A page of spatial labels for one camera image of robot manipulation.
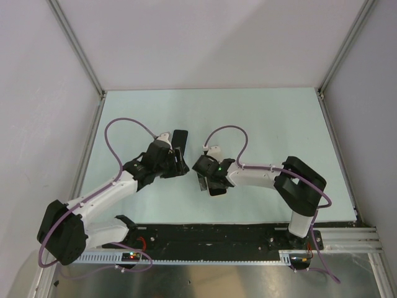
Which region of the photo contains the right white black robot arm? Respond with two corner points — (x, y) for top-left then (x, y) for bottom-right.
(193, 155), (332, 249)

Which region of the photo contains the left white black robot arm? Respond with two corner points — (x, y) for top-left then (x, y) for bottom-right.
(37, 130), (189, 266)

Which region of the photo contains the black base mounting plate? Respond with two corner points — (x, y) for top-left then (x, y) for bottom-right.
(120, 223), (323, 251)

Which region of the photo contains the left controller board with LEDs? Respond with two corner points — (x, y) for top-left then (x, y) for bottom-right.
(122, 252), (141, 262)

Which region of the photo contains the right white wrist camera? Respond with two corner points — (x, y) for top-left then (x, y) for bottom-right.
(205, 145), (223, 163)

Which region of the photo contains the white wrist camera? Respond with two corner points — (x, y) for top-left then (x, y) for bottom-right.
(205, 145), (223, 163)
(156, 132), (172, 146)

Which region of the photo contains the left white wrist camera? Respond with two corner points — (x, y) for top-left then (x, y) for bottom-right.
(156, 132), (172, 146)

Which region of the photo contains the left aluminium side rail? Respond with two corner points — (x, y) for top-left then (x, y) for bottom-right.
(66, 93), (107, 203)

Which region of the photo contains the aluminium side rail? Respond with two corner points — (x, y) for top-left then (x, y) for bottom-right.
(318, 93), (370, 226)
(66, 93), (107, 203)

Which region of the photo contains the white slotted cable duct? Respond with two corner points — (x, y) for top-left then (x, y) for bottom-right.
(73, 250), (290, 266)

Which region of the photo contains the right controller board with wires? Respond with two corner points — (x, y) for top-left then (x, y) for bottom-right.
(289, 254), (312, 271)

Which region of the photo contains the right aluminium side rail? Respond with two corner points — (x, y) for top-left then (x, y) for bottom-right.
(318, 93), (370, 226)

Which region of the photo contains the left aluminium corner post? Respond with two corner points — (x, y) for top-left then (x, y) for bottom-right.
(47, 0), (105, 99)

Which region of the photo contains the aluminium corner post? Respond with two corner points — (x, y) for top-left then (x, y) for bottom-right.
(47, 0), (105, 99)
(318, 0), (378, 97)

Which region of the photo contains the right aluminium corner post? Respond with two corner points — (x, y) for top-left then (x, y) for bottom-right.
(318, 0), (378, 97)

